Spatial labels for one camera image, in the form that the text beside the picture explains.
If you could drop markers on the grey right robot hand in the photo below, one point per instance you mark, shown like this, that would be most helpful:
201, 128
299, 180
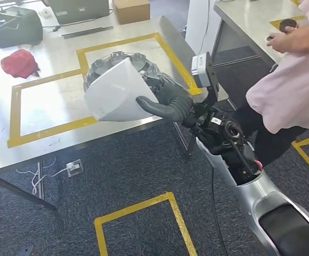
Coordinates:
172, 104

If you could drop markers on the white triangular plastic part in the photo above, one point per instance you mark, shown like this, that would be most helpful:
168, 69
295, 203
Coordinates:
117, 92

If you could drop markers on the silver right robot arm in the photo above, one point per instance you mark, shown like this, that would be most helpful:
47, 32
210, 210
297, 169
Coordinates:
255, 198

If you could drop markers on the steel workbench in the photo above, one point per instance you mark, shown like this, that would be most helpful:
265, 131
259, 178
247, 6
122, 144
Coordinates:
239, 21
50, 102

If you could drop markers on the white office desk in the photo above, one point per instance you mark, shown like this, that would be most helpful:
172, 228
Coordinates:
130, 30

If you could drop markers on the silver wheel cover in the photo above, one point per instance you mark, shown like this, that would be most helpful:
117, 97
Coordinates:
104, 63

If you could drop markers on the brown cardboard box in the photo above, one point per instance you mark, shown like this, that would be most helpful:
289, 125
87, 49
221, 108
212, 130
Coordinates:
130, 12

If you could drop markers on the yellow floor tape square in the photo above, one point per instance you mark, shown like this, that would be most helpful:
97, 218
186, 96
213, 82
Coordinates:
307, 160
133, 208

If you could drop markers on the steel floor socket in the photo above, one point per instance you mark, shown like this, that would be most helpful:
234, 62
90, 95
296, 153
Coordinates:
75, 168

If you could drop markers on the person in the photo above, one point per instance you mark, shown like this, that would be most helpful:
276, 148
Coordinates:
290, 84

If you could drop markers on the grey laptop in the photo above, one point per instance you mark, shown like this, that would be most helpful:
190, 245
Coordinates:
77, 10

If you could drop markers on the black round disc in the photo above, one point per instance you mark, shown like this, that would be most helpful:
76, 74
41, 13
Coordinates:
288, 24

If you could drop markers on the white computer mouse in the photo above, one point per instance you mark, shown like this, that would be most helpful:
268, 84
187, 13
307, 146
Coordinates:
46, 12

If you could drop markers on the red cap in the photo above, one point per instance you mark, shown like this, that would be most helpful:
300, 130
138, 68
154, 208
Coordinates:
18, 63

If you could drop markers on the black carry case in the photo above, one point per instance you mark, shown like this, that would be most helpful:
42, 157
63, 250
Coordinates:
16, 28

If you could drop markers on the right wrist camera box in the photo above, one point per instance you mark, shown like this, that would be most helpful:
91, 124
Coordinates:
200, 69

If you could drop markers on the yellow table tape frame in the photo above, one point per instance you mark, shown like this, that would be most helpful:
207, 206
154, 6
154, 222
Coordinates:
14, 120
276, 23

